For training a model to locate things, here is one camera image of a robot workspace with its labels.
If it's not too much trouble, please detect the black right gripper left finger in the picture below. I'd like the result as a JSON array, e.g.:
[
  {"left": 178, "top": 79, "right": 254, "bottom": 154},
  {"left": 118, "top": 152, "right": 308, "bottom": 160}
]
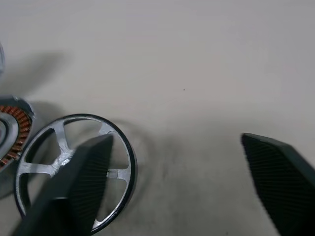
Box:
[{"left": 11, "top": 134, "right": 114, "bottom": 236}]

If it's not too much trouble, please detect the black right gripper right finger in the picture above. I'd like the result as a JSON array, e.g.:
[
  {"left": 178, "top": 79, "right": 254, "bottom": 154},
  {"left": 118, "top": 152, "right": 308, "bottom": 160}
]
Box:
[{"left": 240, "top": 132, "right": 315, "bottom": 236}]

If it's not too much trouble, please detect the silver spoked rotor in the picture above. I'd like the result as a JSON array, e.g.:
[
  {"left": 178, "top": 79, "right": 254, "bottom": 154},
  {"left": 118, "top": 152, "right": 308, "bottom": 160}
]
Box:
[{"left": 14, "top": 113, "right": 138, "bottom": 234}]

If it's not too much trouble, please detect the grey hinged housing lid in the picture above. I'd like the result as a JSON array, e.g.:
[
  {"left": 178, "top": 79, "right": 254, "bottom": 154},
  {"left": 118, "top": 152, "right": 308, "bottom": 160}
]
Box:
[{"left": 0, "top": 41, "right": 5, "bottom": 75}]

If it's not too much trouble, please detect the grey round motor housing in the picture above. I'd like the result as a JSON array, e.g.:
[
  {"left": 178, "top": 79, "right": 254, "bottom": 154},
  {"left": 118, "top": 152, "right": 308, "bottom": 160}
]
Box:
[{"left": 0, "top": 95, "right": 36, "bottom": 198}]

